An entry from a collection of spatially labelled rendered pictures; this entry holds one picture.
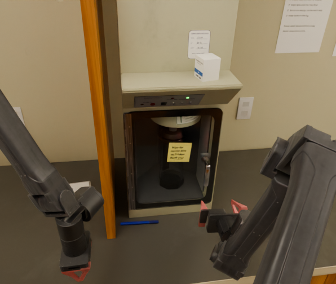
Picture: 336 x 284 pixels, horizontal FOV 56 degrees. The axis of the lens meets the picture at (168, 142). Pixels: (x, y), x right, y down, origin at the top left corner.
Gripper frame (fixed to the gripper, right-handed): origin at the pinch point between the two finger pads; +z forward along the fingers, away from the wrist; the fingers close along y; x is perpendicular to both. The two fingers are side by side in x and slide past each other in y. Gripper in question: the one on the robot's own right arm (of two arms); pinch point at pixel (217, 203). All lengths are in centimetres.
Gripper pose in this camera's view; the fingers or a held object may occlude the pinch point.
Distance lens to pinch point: 101.9
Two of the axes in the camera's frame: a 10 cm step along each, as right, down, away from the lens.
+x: -0.6, 8.8, 4.7
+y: -9.9, 0.1, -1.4
